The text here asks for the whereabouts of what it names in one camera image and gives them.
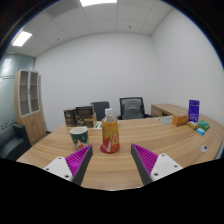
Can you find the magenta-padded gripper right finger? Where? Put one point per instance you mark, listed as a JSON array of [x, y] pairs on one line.
[[163, 165]]

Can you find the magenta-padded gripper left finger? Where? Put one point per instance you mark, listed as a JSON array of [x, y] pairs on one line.
[[60, 166]]

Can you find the yellow drink bottle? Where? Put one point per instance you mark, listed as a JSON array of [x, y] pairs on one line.
[[110, 135]]

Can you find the green printed mug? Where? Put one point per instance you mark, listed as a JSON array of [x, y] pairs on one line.
[[80, 138]]

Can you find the small round white disc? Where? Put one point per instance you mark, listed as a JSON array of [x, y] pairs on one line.
[[204, 148]]

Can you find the orange cardboard box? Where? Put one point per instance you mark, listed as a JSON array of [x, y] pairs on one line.
[[180, 120]]

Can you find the tall dark brown box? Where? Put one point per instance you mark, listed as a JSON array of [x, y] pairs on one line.
[[69, 118]]

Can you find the wooden glass-door shelf cabinet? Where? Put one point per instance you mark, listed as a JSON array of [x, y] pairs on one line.
[[33, 125]]

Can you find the small tan box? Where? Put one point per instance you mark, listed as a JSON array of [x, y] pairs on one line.
[[192, 125]]

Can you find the small blue pack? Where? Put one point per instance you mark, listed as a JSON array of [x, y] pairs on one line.
[[200, 131]]

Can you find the black leather sofa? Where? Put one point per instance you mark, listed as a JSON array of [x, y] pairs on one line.
[[11, 145]]

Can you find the wide dark brown box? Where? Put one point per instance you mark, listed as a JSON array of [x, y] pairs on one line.
[[85, 116]]

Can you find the green and white leaflet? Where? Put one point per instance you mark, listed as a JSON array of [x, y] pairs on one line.
[[98, 125]]

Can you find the wooden side desk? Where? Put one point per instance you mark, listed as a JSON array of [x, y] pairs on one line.
[[166, 109]]

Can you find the green flat box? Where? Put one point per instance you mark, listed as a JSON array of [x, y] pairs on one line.
[[204, 125]]

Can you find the purple upright box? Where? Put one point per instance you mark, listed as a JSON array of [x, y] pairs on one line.
[[194, 110]]

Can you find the black mesh office chair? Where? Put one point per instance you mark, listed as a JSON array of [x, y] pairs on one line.
[[132, 108]]

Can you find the square ceiling light panel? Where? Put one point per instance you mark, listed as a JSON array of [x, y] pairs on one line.
[[98, 2], [22, 38]]

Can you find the ceiling air vent grille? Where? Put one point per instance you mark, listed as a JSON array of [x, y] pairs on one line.
[[61, 7]]

